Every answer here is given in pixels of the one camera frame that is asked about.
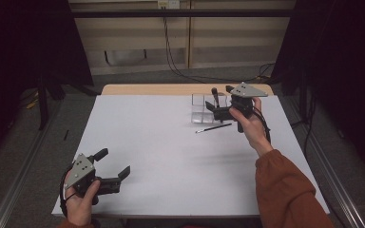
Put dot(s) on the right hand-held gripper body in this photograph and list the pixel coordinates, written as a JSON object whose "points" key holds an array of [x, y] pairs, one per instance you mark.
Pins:
{"points": [[248, 90]]}

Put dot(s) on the thin black brush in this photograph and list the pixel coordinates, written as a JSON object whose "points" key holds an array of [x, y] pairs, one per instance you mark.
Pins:
{"points": [[214, 127]]}

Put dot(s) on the person's right hand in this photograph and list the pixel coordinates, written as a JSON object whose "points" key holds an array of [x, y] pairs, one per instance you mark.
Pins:
{"points": [[252, 129]]}

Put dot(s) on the white table mat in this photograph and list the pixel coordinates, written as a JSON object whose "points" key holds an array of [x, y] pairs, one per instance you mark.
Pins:
{"points": [[171, 171]]}

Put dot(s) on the person's left hand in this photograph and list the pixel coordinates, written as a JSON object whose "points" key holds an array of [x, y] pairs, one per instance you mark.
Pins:
{"points": [[79, 209]]}

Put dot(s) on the black metal stand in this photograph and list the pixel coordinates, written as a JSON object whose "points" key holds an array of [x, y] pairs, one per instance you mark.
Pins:
{"points": [[43, 107]]}

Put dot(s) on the white wall outlet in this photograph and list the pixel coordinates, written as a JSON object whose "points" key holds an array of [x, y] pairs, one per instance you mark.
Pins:
{"points": [[168, 3]]}

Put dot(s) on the clear acrylic organizer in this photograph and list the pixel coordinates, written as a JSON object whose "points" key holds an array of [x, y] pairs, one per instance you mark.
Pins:
{"points": [[199, 109]]}

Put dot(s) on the aluminium floor rail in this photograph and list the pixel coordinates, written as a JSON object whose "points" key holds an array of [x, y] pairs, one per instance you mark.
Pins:
{"points": [[342, 190], [15, 186]]}

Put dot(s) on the black curtain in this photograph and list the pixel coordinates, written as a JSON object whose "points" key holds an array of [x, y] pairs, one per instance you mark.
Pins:
{"points": [[345, 63], [19, 47]]}

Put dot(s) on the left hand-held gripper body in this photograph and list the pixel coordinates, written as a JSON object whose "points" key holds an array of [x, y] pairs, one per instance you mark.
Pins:
{"points": [[80, 171]]}

